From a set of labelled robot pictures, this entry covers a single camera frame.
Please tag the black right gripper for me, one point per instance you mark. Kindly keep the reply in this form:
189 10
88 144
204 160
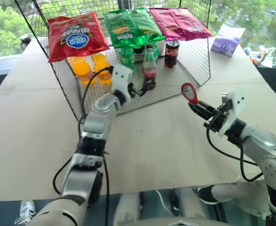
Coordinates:
216 118

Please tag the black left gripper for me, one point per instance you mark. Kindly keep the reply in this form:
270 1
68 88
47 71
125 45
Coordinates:
131 89

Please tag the red bottle opener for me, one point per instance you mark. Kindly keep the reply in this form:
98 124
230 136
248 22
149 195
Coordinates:
194 99

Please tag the glass cola bottle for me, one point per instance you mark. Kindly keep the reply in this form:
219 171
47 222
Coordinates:
149 70

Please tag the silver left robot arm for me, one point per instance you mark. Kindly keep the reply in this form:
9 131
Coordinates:
98 124

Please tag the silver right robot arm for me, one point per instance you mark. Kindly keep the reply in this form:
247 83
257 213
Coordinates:
260 141

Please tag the green soda plastic bottle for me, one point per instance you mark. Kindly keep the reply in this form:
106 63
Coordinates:
155 51
126 57

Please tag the orange soda plastic bottle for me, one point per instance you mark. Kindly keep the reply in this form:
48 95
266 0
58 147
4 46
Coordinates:
102 66
80 67

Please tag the dark cola can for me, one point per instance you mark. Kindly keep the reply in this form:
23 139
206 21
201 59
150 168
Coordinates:
171 53

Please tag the green chip bag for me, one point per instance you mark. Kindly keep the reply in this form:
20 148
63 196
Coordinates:
131 26

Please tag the purple tissue pack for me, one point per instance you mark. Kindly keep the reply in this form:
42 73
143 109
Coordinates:
225 43

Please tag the magenta chip bag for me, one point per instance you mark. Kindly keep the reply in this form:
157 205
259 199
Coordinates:
178 23

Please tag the red chip bag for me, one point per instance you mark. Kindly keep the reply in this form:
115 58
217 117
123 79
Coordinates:
76 37

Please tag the black shoe with white sole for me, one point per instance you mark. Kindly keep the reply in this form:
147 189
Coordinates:
206 195

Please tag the person leg in white trousers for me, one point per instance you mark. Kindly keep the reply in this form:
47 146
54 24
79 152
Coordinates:
237 190

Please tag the black round object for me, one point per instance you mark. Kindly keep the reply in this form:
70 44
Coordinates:
25 40

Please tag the white sneaker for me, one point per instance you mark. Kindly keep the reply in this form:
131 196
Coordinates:
26 210

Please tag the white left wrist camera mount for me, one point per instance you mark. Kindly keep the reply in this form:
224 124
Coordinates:
122 75

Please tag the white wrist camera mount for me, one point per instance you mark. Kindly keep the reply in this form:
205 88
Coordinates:
122 75
234 108

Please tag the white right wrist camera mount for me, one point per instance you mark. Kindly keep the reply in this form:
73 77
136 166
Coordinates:
234 108

